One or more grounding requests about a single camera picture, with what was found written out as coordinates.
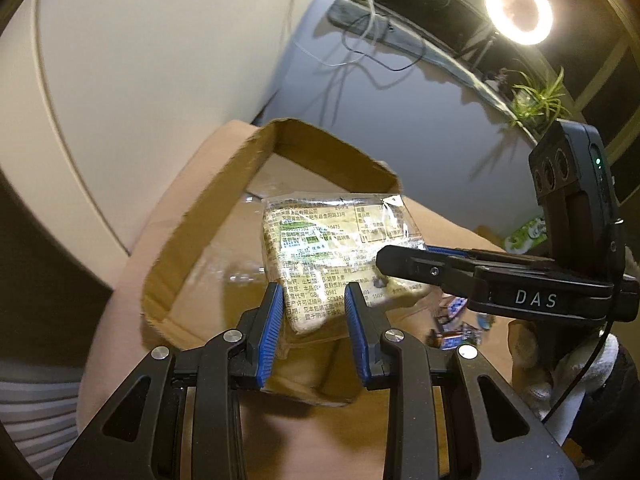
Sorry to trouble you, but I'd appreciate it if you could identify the black white candy packet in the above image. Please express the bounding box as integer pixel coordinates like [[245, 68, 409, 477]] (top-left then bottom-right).
[[439, 326, 482, 351]]

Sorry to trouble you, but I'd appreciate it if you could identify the ring light on tripod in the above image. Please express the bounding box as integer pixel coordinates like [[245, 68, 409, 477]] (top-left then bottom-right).
[[457, 0, 554, 70]]

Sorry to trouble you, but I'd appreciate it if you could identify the black cable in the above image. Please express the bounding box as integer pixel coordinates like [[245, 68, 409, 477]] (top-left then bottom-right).
[[340, 8, 497, 74]]

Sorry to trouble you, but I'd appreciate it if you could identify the clear cracker pack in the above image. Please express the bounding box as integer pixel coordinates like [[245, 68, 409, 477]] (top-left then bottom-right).
[[262, 193, 428, 339]]

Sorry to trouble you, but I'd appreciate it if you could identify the white gloved right hand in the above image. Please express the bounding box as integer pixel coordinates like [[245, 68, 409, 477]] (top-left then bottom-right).
[[508, 320, 620, 444]]

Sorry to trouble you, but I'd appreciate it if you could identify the green paper bag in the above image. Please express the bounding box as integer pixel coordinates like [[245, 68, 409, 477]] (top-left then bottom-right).
[[503, 216, 548, 255]]

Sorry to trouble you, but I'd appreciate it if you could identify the potted spider plant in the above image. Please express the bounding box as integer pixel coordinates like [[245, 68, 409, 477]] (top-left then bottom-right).
[[502, 67, 572, 136]]

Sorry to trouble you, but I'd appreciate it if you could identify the brown cardboard box tray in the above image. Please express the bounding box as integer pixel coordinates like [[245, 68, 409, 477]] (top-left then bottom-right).
[[140, 117, 407, 406]]

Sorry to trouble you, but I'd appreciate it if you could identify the white cable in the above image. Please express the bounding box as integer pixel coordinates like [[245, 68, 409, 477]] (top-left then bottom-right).
[[278, 0, 381, 68]]

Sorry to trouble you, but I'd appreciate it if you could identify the grey windowsill mat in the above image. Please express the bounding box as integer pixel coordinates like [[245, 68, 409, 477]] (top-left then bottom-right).
[[326, 0, 540, 143]]

